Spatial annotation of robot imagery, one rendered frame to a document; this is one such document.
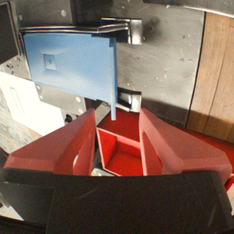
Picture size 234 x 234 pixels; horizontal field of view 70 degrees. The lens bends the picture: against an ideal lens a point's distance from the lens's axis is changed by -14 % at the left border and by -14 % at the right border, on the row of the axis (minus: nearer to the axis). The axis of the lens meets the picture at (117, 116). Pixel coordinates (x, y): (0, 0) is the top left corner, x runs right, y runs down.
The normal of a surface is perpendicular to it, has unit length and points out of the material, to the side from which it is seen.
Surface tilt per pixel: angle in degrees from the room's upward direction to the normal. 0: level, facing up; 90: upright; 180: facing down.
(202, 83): 0
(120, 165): 90
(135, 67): 0
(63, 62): 4
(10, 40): 90
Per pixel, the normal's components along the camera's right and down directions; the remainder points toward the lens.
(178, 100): -0.48, 0.58
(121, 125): -0.04, -0.76
